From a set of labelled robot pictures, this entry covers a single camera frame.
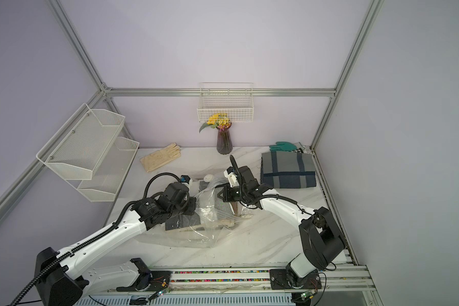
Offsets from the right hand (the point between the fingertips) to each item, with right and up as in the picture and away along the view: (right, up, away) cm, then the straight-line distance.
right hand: (221, 197), depth 84 cm
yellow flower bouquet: (-1, +38, +16) cm, 41 cm away
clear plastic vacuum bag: (-2, -9, -4) cm, 10 cm away
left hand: (-12, -2, -5) cm, 13 cm away
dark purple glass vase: (0, +27, +28) cm, 39 cm away
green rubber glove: (+38, +27, +38) cm, 60 cm away
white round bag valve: (-7, +8, +7) cm, 12 cm away
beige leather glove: (-41, +18, +31) cm, 54 cm away
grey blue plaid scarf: (+36, +12, +21) cm, 43 cm away
